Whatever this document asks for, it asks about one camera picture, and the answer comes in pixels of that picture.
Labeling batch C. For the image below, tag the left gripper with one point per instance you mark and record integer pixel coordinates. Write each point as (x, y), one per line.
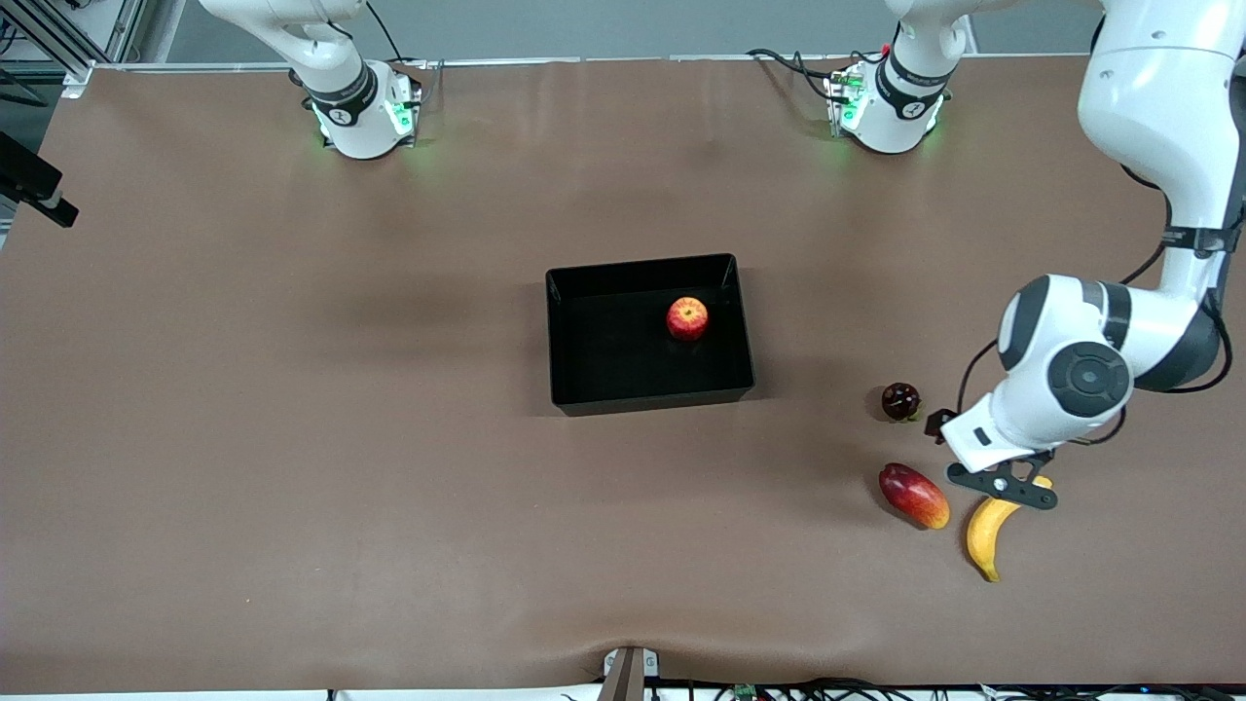
(939, 424)

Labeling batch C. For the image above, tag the yellow banana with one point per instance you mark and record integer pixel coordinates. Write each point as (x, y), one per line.
(985, 535)

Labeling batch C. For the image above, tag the red apple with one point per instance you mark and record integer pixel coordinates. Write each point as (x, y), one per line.
(687, 318)

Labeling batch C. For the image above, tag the black plastic box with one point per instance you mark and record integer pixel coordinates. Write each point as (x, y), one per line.
(623, 375)

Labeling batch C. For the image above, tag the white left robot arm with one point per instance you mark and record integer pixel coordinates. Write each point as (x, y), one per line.
(1071, 375)

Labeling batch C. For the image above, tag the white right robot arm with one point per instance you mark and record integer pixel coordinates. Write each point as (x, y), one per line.
(355, 117)

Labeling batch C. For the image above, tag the red orange mango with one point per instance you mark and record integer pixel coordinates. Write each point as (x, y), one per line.
(913, 495)

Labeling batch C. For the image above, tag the dark red round fruit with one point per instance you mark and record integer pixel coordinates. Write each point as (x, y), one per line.
(899, 400)

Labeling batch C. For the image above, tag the small green circuit board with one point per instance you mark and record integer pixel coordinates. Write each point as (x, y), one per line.
(746, 692)

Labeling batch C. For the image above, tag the metal table edge clamp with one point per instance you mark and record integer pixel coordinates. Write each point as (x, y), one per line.
(628, 677)

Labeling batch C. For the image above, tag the brown table cover sheet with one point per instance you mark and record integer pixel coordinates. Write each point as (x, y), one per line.
(389, 545)

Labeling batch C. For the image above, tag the aluminium frame structure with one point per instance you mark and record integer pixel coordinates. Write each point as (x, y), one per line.
(78, 68)

